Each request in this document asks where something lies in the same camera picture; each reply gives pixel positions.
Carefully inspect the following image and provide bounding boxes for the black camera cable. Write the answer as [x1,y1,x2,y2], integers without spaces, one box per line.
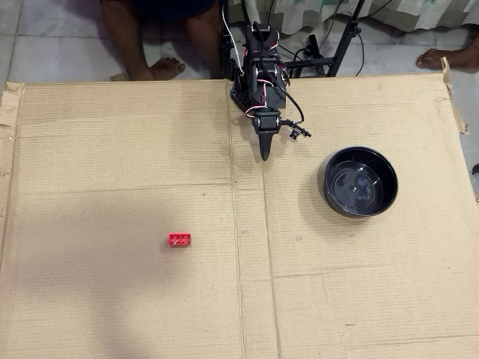
[261,63,305,125]

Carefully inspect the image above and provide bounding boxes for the red lego block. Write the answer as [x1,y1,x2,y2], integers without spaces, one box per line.
[167,232,192,249]

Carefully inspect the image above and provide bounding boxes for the dark shorts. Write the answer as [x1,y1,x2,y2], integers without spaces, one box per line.
[123,0,219,24]

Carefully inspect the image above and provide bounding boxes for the black metal stand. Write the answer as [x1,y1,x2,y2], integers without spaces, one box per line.
[286,0,367,79]

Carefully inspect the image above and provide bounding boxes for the bare brown foot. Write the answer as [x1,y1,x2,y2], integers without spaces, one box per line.
[415,35,479,74]

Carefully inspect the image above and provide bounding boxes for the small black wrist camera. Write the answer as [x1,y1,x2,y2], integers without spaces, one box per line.
[280,117,312,141]

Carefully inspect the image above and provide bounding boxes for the green white patterned bedsheet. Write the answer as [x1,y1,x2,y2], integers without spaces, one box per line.
[228,0,479,37]

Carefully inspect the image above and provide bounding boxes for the brown corrugated cardboard sheet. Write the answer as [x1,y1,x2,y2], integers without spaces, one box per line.
[0,73,479,359]

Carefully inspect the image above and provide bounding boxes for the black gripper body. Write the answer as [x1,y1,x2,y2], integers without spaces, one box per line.
[252,109,282,136]

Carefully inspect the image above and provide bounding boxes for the white cable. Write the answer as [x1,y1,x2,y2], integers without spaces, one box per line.
[222,0,241,70]

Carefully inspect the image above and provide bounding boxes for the person left bare leg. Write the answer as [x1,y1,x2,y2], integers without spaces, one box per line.
[185,14,222,80]

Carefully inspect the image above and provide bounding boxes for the thin black floor cable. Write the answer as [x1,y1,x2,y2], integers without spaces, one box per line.
[353,20,366,77]

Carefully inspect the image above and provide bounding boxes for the person bare leg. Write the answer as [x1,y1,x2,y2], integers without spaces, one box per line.
[100,0,186,82]
[185,14,222,80]

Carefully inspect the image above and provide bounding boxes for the black round plastic bowl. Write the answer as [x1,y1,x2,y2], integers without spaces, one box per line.
[318,146,399,219]

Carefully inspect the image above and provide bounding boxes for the person right bare leg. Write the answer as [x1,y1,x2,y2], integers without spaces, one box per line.
[100,0,186,82]

